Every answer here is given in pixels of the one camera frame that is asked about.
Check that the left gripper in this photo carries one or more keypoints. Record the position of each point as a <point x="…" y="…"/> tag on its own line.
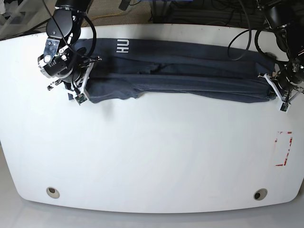
<point x="285" y="85"/>

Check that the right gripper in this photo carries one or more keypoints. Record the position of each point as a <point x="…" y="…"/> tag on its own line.
<point x="73" y="80"/>

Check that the dark blue T-shirt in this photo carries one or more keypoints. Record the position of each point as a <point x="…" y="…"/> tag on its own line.
<point x="130" y="68"/>

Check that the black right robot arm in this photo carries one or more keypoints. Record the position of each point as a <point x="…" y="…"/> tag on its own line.
<point x="64" y="29"/>

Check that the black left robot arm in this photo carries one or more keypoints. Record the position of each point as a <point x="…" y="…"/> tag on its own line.
<point x="284" y="20"/>

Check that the red tape marking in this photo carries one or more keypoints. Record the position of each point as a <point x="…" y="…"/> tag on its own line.
<point x="282" y="147"/>

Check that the right table grommet hole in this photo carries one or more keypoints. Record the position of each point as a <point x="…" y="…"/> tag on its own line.
<point x="260" y="194"/>

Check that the table grommet hole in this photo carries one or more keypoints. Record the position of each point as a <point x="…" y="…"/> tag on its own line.
<point x="260" y="194"/>
<point x="53" y="193"/>

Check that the left table grommet hole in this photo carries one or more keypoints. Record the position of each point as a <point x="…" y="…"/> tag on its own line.
<point x="53" y="193"/>

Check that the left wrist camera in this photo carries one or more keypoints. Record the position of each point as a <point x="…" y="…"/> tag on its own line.
<point x="283" y="106"/>

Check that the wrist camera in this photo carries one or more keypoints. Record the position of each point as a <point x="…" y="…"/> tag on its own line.
<point x="80" y="98"/>
<point x="283" y="106"/>

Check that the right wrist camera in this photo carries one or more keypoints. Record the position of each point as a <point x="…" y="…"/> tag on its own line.
<point x="80" y="98"/>

